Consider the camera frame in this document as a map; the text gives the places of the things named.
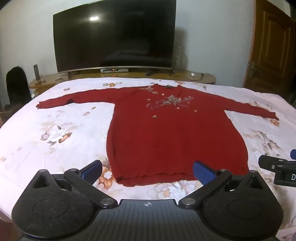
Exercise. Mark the black rounded object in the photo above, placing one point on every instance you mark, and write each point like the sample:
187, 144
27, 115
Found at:
17, 85

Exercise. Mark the red beaded sweater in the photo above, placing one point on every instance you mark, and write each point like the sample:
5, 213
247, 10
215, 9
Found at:
173, 139

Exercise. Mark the brown wooden door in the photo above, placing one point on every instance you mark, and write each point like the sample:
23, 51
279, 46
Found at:
270, 46

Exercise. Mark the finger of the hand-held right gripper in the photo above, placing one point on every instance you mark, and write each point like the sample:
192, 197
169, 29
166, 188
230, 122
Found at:
293, 154
269, 162

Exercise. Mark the grey upright device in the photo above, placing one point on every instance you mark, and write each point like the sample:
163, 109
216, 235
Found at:
36, 72

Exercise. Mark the floral white bedsheet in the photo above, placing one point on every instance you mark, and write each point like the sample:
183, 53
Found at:
57, 150

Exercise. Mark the grey cylindrical speaker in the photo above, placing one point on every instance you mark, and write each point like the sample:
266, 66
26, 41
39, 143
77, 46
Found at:
180, 58

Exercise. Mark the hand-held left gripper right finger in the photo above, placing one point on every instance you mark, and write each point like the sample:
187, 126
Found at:
203, 173

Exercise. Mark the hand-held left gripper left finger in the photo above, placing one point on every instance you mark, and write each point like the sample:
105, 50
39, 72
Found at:
93, 170

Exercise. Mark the silver set-top box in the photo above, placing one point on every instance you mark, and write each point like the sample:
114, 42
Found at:
114, 70

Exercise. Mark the wooden television stand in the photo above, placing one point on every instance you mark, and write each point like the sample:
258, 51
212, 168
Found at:
92, 75

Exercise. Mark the black flat screen television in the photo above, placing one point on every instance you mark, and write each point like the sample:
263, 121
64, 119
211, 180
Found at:
113, 34

